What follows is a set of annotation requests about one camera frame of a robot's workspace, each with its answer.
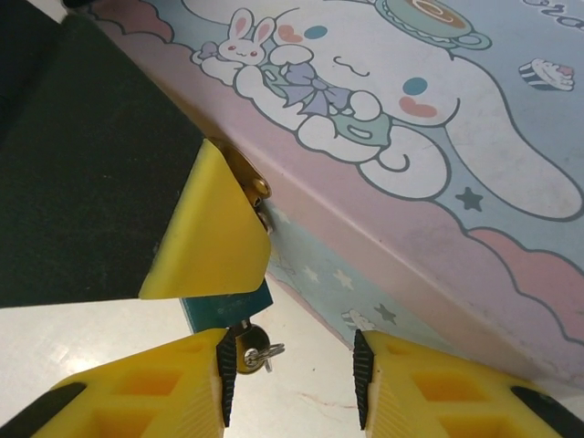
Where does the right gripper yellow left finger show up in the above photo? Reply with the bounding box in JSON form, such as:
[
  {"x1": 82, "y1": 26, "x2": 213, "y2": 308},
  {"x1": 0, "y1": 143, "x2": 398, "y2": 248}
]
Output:
[{"x1": 0, "y1": 327, "x2": 239, "y2": 438}]

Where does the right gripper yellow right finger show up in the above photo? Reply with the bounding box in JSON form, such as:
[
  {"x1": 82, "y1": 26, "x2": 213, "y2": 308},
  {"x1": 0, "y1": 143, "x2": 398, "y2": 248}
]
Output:
[{"x1": 352, "y1": 328, "x2": 584, "y2": 438}]

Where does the brass box hasp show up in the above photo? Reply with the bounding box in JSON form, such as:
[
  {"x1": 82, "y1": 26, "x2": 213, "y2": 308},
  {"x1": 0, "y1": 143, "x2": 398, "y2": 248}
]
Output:
[{"x1": 214, "y1": 139, "x2": 271, "y2": 206}]

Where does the pastel cartoon tin box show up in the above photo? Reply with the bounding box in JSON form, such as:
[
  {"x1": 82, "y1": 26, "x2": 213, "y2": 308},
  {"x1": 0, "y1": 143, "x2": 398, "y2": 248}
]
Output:
[{"x1": 90, "y1": 0, "x2": 584, "y2": 396}]

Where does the teal padlock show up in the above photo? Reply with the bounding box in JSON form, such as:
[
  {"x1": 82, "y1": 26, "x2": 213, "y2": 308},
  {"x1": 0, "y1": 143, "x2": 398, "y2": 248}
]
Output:
[{"x1": 180, "y1": 200, "x2": 276, "y2": 335}]

